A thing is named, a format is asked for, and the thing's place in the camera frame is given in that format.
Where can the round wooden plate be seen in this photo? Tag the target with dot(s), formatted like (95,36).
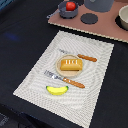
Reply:
(67,73)

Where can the brown wooden board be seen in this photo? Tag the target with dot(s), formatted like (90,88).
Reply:
(104,27)

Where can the knife with orange handle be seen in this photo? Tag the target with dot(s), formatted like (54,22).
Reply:
(79,55)

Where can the fork with orange handle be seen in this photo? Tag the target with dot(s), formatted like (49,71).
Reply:
(54,76)

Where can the small grey pot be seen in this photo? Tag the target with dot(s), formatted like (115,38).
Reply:
(63,12)

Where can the large grey pot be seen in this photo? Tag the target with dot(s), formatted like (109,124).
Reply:
(99,5)

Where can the orange toy bread loaf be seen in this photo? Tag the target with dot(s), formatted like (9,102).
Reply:
(71,64)

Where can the beige woven placemat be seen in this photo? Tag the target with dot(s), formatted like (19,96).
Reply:
(76,105)

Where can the red toy tomato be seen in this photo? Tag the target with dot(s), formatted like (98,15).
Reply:
(70,6)

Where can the beige bowl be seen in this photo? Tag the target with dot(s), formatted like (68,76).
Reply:
(123,14)

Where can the black stove burner front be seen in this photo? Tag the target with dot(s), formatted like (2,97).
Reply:
(89,18)

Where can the yellow toy banana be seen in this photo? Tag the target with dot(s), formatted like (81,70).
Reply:
(57,90)

